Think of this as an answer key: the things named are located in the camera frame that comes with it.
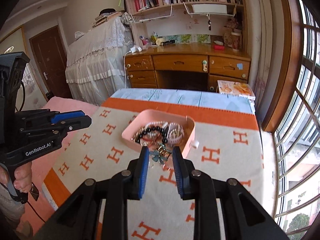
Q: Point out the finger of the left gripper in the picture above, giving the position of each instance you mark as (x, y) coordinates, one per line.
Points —
(66, 115)
(77, 123)

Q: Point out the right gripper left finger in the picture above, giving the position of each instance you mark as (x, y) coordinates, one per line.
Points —
(140, 172)

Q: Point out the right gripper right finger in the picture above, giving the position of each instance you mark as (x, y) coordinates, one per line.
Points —
(181, 174)

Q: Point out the teal butterfly hair clip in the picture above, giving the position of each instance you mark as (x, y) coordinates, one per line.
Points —
(160, 154)

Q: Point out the pink jewelry tray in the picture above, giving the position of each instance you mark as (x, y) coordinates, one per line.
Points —
(151, 126)

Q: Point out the person's left hand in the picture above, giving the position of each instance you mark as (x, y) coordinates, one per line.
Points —
(23, 177)

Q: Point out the orange H-pattern blanket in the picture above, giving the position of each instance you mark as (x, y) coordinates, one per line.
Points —
(230, 147)

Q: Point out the white lace covered piano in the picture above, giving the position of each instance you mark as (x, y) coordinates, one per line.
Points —
(95, 62)

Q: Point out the brown wooden door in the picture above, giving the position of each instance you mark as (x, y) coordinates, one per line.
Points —
(51, 60)

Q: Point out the light blue bed sheet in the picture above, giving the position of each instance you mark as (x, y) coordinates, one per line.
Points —
(189, 98)

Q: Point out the orange magazine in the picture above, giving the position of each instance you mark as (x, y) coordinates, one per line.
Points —
(236, 89)

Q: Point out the white power adapter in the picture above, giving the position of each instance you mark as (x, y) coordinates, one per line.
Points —
(136, 49)

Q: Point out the wooden desk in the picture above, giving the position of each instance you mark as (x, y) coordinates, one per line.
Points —
(191, 66)

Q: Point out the window metal grille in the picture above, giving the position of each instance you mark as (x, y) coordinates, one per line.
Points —
(297, 141)

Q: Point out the black flashlight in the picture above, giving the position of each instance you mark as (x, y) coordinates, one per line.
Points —
(168, 42)

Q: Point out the red box on desk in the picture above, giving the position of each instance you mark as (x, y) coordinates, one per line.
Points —
(219, 47)

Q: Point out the wooden bookshelf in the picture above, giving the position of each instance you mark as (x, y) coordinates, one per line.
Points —
(194, 21)

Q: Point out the white wire shelf basket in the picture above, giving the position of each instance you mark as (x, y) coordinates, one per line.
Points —
(155, 14)

